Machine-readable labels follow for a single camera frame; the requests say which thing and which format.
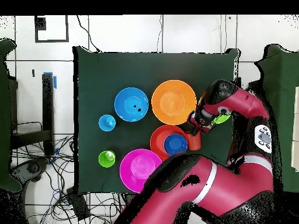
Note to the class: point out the red-orange cup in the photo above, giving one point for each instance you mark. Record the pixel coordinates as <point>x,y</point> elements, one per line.
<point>195,142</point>

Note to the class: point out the small dark blue bowl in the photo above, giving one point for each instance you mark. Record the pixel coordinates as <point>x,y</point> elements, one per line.
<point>175,144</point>

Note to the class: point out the large orange bowl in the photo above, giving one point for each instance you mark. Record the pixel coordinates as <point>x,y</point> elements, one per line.
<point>174,102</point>

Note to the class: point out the red-orange bowl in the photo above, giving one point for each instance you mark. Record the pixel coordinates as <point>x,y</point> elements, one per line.
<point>157,140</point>

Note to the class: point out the large pink bowl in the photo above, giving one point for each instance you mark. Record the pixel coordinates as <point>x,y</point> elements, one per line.
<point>137,168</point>

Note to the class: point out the light blue bowl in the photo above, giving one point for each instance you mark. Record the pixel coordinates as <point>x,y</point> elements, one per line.
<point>126,98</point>

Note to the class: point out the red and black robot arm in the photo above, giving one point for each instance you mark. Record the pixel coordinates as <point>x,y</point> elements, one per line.
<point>233,182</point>

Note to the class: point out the large green bowl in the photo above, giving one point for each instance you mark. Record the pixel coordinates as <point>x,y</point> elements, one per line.
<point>220,120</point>

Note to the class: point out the dark green tablecloth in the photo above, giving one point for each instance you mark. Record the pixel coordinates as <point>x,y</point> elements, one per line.
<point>149,70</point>

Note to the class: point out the green covered side table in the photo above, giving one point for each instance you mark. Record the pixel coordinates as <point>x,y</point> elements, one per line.
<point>285,93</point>
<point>4,116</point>

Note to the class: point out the light blue cup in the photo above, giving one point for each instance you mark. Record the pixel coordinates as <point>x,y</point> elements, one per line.
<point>106,123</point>

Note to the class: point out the white boxes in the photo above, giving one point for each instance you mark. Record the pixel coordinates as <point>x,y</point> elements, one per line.
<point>296,140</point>

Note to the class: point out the green cup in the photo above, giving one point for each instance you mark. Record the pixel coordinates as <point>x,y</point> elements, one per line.
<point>105,159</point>

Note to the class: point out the black power strip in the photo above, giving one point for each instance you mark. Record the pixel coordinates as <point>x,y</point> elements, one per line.
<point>78,205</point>

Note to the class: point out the black stand base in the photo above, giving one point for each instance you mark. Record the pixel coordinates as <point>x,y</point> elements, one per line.
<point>33,168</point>

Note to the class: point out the black L-shaped frame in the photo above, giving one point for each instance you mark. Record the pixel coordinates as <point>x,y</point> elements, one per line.
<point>48,105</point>

